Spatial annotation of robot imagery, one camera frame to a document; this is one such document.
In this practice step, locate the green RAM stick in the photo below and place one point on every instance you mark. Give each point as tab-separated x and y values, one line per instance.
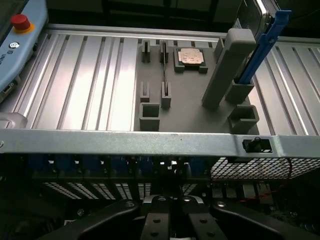
165	67

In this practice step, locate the open black PC case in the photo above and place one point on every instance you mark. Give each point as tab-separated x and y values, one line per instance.
125	142

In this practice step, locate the silver CPU chip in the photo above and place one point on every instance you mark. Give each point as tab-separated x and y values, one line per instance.
190	56

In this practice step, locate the teach pendant with red button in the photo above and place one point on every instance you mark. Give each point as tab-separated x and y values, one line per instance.
22	50

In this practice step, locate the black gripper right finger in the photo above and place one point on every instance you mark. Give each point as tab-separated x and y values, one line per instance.
240	220

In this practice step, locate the grey plastic parts rack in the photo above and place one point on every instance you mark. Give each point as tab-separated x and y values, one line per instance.
190	100

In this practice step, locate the hard disk with blue carrier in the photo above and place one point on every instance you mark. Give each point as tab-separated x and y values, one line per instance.
262	50

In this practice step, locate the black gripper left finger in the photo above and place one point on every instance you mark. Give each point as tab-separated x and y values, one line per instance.
105	220

